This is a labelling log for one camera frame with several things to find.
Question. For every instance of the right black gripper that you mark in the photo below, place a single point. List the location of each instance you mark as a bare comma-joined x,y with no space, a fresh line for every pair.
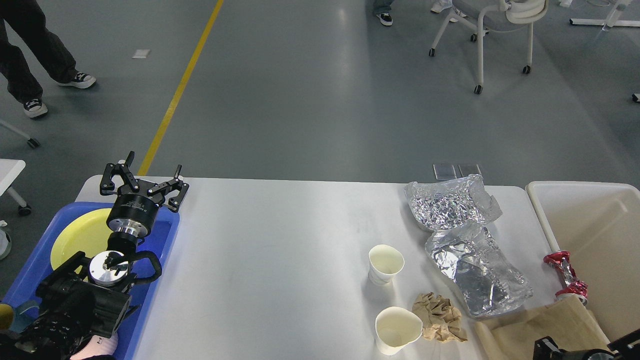
628,345

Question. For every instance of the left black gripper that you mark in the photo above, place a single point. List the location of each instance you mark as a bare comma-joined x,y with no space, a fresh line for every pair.
132,210

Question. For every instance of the brown paper bag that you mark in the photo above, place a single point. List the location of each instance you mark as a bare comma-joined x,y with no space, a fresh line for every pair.
568,322

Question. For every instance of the yellow plastic plate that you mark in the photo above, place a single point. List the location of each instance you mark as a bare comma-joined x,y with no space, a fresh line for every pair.
87,233

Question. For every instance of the red wrapper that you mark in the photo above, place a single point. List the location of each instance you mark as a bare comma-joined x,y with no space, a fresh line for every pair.
572,285

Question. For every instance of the pink mug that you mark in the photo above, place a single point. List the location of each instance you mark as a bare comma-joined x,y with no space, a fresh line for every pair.
98,346

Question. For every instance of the dark teal mug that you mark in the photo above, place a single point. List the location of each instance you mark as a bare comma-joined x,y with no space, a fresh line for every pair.
17,319

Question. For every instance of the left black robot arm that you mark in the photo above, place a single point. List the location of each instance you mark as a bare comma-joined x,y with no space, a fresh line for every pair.
90,296

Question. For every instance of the blue plastic tray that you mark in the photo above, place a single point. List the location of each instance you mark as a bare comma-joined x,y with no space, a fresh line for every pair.
38,266

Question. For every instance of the white plastic bin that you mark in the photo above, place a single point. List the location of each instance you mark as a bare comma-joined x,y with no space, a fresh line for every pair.
599,224

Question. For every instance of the white side table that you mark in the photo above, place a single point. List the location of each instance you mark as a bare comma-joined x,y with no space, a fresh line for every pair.
9,171

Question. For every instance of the crumpled brown paper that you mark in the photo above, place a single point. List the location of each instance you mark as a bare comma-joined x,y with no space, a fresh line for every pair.
441,321

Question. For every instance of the lower white paper cup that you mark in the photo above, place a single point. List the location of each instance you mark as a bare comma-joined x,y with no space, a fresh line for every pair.
395,328

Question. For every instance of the white paper cup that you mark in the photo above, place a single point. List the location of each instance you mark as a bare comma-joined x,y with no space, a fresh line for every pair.
395,328
385,262

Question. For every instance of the person in dark trousers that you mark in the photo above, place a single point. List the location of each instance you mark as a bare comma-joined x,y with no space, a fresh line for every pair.
28,20

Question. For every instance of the upper white paper cup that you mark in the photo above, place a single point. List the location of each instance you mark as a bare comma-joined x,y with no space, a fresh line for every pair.
385,262

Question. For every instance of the grey floor plates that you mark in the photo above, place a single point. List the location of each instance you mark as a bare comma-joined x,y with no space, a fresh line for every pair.
448,171

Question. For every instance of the person in blue jeans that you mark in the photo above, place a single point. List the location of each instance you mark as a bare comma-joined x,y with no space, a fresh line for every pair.
382,10

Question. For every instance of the white wheeled chair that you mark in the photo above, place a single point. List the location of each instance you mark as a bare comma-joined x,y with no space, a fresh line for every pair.
486,16

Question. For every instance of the white table frame base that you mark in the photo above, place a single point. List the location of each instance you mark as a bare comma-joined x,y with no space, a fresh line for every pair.
613,18

